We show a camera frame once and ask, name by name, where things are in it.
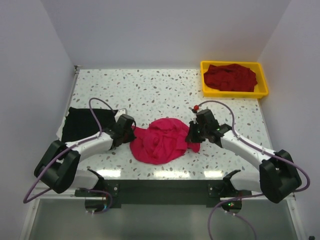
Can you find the pink t shirt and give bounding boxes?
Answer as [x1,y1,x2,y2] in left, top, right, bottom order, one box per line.
[129,118,201,165]

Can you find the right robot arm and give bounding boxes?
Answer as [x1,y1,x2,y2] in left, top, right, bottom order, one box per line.
[185,108,302,203]

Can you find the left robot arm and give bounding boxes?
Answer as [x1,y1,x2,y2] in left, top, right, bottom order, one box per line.
[34,114,136,194]

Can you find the folded black t shirt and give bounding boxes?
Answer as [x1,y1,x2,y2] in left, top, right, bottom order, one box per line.
[59,107,119,143]

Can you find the dark red t shirt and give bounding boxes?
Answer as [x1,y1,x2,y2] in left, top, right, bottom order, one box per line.
[203,63,258,92]

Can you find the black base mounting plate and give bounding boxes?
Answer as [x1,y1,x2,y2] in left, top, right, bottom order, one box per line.
[74,178,252,210]

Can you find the white folded t shirt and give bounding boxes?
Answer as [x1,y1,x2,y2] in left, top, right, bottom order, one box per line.
[56,121,65,140]

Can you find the yellow plastic bin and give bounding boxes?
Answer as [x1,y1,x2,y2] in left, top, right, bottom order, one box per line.
[200,60,269,99]

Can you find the aluminium table frame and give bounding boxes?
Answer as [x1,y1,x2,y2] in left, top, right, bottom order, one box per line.
[18,65,301,240]

